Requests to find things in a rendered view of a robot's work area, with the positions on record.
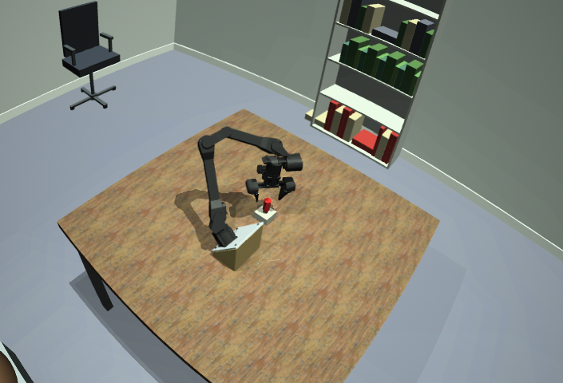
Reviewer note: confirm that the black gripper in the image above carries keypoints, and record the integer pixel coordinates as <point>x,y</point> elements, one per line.
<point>287,185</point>

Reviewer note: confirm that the red marker cap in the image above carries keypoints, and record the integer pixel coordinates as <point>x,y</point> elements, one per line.
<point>267,204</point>

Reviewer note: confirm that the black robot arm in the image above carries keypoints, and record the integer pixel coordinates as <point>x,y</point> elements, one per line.
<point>222,232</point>

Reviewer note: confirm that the white square block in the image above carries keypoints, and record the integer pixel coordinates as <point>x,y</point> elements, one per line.
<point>264,217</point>

